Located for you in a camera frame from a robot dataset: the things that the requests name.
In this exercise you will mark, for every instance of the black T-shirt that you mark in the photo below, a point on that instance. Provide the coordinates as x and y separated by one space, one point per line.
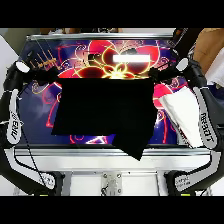
103 110

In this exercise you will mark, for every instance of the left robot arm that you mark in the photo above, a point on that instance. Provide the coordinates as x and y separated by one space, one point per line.
13 123

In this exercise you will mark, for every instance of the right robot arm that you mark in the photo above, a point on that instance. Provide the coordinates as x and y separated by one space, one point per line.
208 123

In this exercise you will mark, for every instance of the white garment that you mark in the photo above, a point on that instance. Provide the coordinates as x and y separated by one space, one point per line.
216 70
181 113

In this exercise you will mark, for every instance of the black garment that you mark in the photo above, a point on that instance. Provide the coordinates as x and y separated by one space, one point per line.
186 40

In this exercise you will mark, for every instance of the brown garment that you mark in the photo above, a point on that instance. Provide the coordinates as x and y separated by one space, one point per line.
210 41

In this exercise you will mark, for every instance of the silver frame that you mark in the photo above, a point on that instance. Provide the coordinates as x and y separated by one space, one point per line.
83 152

